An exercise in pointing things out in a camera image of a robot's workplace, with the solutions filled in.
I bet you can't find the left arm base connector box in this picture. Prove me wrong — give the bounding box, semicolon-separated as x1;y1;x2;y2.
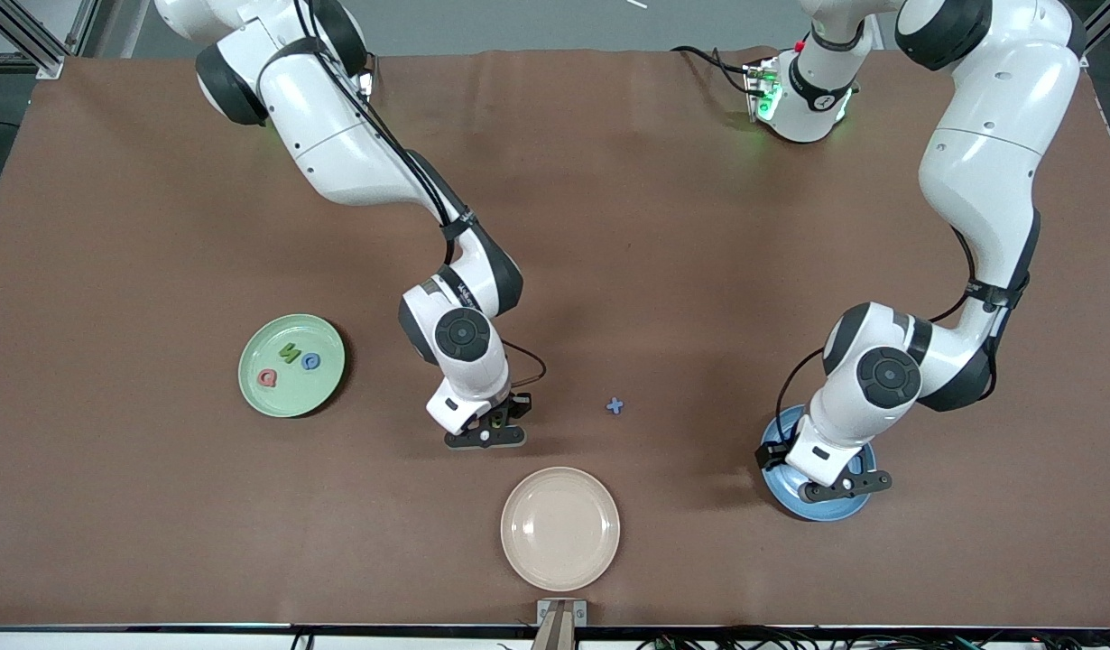
745;56;783;124

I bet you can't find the blue plate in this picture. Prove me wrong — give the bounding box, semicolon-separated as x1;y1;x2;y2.
759;404;878;523

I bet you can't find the beige plate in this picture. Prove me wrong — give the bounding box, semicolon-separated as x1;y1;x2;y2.
500;466;622;593

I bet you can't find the light green plate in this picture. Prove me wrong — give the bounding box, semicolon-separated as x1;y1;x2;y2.
237;313;347;419

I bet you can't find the brown table mat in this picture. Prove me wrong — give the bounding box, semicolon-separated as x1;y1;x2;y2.
0;47;1110;629

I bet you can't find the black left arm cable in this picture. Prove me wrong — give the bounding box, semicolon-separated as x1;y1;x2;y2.
773;226;1030;448

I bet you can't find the black cable bundle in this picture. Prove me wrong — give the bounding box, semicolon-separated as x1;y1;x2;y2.
636;623;1110;650

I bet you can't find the wooden camera pole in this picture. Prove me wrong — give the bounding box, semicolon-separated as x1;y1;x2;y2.
530;603;578;650

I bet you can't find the white table edge rail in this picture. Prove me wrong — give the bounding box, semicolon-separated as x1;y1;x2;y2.
0;623;1110;650

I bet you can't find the black left base cable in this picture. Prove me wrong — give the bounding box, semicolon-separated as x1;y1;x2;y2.
671;43;756;94

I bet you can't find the aluminium profile frame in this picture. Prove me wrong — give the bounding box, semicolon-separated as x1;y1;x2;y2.
0;0;96;79

